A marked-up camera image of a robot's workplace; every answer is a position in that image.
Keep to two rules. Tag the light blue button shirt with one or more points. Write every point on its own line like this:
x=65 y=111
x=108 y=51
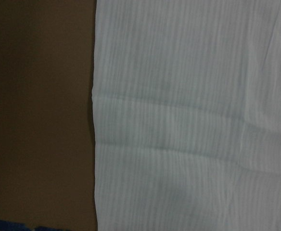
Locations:
x=187 y=115

